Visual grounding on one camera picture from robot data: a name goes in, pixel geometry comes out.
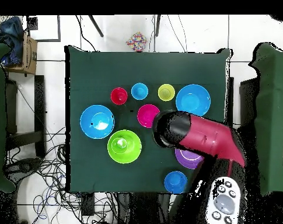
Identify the green bowl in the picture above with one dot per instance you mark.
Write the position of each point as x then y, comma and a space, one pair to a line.
131, 151

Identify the green cup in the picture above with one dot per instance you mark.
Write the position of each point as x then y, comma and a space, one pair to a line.
119, 144

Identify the large light blue bowl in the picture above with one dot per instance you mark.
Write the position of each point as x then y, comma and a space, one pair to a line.
97, 121
193, 101

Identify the purple bowl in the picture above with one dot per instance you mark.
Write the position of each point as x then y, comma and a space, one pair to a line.
188, 159

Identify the small dark blue bowl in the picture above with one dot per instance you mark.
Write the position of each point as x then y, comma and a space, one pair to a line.
175, 182

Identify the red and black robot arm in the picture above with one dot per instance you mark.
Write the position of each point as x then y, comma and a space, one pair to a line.
209, 137

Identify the pink bowl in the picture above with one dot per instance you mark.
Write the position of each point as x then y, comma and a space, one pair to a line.
145, 116

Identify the light blue cup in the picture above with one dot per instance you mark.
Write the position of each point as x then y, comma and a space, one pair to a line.
139, 91

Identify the red cup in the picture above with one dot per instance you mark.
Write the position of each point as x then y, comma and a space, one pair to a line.
119, 96

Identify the yellow cup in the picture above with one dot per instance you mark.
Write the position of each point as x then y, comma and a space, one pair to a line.
166, 92

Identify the dark green tablecloth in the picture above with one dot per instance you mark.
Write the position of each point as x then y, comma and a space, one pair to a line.
143, 70

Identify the colourful patterned box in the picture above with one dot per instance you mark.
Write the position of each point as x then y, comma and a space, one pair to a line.
137, 41

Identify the black tripod leg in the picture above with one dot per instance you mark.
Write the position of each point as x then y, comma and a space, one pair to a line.
96, 26
158, 25

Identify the black stool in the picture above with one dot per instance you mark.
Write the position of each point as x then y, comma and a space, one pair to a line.
247, 102
39, 105

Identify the cardboard box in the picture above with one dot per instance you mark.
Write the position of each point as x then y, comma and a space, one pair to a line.
29, 58

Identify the blue denim cloth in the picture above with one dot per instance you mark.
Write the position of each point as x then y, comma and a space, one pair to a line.
10, 32

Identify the grey pedestal foot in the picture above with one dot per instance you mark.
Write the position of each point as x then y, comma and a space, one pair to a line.
22, 166

